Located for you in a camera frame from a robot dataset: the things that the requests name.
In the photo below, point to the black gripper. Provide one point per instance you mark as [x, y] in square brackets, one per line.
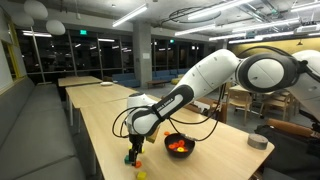
[137, 141]

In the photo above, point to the orange disc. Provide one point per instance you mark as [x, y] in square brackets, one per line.
[171, 146]
[166, 133]
[181, 142]
[139, 164]
[186, 150]

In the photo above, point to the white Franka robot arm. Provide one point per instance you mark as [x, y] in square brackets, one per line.
[206, 73]

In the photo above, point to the black bowl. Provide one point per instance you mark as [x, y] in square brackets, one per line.
[178, 155]

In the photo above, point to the green cube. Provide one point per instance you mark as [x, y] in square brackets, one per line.
[126, 160]

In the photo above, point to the large yellow cube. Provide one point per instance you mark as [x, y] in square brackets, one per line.
[141, 175]

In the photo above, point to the long wooden table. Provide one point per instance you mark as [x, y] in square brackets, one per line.
[78, 80]
[100, 95]

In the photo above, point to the blue sofa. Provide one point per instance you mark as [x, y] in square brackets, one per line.
[126, 80]
[166, 73]

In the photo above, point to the low wooden coffee table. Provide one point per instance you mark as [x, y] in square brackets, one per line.
[156, 81]

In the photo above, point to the white flat object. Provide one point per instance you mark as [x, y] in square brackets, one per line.
[106, 83]

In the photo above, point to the yellow green pouf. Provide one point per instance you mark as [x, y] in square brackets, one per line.
[175, 81]

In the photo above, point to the white paper sign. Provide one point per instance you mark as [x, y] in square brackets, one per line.
[146, 55]

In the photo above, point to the concrete pillar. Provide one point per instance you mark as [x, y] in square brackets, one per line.
[142, 53]

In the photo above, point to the grey upholstered bench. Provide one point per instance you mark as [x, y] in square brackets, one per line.
[33, 133]

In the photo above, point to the distant ceiling light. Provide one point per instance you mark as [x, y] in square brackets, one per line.
[106, 40]
[36, 34]

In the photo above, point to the light wooden chair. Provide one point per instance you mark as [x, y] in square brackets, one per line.
[281, 105]
[241, 101]

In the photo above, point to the small green sign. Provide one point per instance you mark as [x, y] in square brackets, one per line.
[171, 41]

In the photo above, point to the grey tape roll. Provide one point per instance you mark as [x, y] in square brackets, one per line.
[257, 141]

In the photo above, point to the green exit sign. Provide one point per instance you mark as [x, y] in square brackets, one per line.
[83, 32]

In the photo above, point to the white globe pendant lamp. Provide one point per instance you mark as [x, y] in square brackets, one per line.
[22, 19]
[35, 9]
[55, 27]

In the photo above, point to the black bag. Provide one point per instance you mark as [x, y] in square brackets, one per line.
[290, 156]

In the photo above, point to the tan leather roll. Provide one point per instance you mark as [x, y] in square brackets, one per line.
[290, 127]

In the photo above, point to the white ceiling projector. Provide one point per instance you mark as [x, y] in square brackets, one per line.
[306, 28]

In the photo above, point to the tan wrist camera mount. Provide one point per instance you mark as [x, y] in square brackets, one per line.
[153, 136]

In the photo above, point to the yellow window frame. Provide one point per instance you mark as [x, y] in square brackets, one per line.
[12, 63]

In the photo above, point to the black tripod mount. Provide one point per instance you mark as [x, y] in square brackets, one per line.
[311, 120]

